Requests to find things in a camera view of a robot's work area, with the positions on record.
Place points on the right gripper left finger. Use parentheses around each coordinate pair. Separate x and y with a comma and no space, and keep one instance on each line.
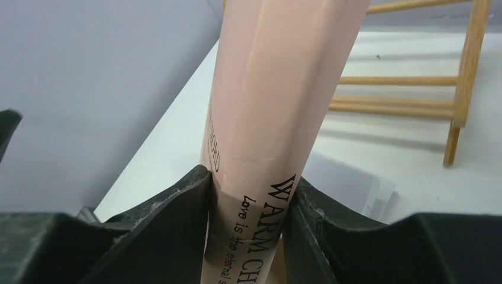
(160,240)

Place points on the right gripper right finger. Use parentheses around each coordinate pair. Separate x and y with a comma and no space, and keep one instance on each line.
(326,242)

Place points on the pink Warm Chord book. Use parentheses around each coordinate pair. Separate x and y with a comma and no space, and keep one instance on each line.
(277,68)

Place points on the grey white book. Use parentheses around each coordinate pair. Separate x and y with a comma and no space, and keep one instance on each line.
(361,191)

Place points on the wooden book rack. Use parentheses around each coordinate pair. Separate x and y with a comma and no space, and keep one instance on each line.
(455,110)

